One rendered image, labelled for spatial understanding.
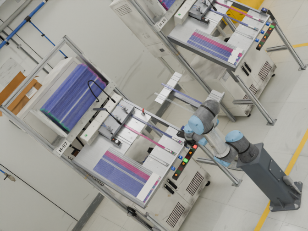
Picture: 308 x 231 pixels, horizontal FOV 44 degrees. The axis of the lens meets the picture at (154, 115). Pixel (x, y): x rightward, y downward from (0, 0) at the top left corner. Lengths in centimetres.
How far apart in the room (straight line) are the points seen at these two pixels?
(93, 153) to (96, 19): 223
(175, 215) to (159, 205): 21
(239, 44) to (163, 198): 155
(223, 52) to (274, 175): 123
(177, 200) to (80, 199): 169
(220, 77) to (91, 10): 198
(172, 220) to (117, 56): 237
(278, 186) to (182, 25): 174
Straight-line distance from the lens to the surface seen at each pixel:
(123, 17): 385
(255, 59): 411
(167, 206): 344
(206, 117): 232
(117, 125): 314
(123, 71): 500
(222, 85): 375
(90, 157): 314
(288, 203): 311
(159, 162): 302
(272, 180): 288
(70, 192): 477
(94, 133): 313
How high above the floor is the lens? 232
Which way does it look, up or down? 25 degrees down
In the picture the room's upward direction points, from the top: 44 degrees counter-clockwise
